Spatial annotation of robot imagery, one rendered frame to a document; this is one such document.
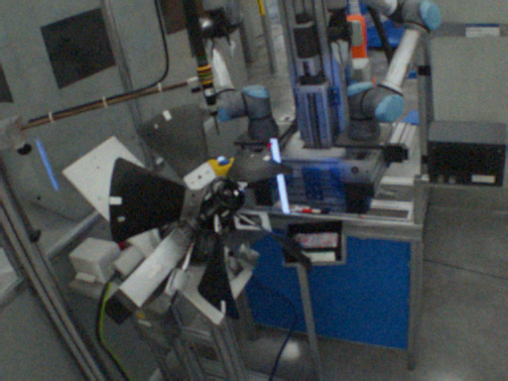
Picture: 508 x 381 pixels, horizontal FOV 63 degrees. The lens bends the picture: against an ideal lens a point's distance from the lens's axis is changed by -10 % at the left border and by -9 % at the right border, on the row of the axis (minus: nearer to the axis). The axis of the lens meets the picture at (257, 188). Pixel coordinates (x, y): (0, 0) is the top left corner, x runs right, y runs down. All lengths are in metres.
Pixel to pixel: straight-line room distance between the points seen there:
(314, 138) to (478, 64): 1.24
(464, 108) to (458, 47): 0.40
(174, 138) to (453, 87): 2.01
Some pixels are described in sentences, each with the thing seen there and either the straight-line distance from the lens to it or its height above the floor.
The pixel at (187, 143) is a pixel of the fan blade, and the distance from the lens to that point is 1.45.
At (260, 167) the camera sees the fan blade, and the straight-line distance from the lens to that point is 1.57.
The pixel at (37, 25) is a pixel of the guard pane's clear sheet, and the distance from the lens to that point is 1.83.
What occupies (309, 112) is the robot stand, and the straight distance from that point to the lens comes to 2.16.
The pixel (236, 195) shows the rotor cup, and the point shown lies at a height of 1.20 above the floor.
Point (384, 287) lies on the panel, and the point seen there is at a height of 0.52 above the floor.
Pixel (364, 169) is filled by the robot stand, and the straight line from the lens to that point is 1.90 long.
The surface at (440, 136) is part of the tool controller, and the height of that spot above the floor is 1.23.
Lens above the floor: 1.85
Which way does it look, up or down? 28 degrees down
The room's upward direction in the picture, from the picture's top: 12 degrees counter-clockwise
